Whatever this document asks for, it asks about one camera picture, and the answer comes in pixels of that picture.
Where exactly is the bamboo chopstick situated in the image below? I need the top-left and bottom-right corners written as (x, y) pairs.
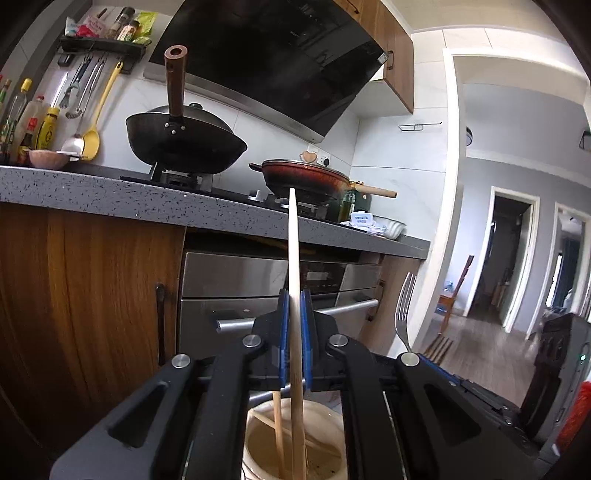
top-left (250, 410), bottom-right (342, 457)
top-left (273, 391), bottom-right (286, 479)
top-left (287, 188), bottom-right (308, 479)

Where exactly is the silver fork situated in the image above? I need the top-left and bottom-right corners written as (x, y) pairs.
top-left (394, 272), bottom-right (417, 352)

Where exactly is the person's right hand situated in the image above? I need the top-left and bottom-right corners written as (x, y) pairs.
top-left (556, 381), bottom-right (591, 454)

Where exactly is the cream ceramic utensil holder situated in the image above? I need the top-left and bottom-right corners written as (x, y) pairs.
top-left (241, 398), bottom-right (349, 480)

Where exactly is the wooden cabinet door right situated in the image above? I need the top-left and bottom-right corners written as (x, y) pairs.
top-left (359, 256), bottom-right (423, 355)

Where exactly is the wooden cabinet door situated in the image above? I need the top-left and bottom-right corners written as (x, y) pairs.
top-left (1, 203), bottom-right (185, 458)
top-left (359, 256), bottom-right (423, 355)

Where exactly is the wooden dining chair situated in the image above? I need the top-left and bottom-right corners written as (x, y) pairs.
top-left (437, 255), bottom-right (475, 334)

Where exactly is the stainless steel oven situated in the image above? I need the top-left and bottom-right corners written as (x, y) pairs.
top-left (177, 230), bottom-right (387, 361)

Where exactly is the wooden cabinet door left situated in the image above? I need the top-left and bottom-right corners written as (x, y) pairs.
top-left (1, 203), bottom-right (185, 458)

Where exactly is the white ceramic fluted dish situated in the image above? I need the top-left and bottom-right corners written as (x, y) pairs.
top-left (373, 215), bottom-right (407, 240)

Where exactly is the ceiling lamp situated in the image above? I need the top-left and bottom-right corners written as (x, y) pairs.
top-left (466, 127), bottom-right (474, 147)

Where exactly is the red-brown frying pan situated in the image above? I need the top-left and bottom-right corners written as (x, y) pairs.
top-left (249, 159), bottom-right (398, 205)

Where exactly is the grey speckled countertop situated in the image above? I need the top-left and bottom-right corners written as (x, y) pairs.
top-left (1, 166), bottom-right (430, 260)

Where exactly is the yellow hanging ladle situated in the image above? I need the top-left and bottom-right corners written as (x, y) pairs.
top-left (81, 60), bottom-right (123, 161)

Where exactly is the pink small bowl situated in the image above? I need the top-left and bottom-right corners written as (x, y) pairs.
top-left (28, 150), bottom-right (70, 170)

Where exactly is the yellow mustard bottle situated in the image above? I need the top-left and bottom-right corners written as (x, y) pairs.
top-left (35, 107), bottom-right (60, 150)

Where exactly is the red-label sauce bottle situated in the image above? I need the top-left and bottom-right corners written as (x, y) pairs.
top-left (17, 116), bottom-right (38, 166)

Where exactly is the yellow-capped oil bottle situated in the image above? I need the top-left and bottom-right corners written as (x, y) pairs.
top-left (1, 78), bottom-right (33, 157)

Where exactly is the black range hood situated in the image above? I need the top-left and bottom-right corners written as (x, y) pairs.
top-left (144, 1), bottom-right (387, 143)

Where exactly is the black wok with wooden handle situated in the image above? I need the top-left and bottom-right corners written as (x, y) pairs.
top-left (125, 45), bottom-right (247, 182)

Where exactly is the black wall spice shelf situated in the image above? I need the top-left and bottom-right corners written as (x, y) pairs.
top-left (57, 35), bottom-right (147, 75)

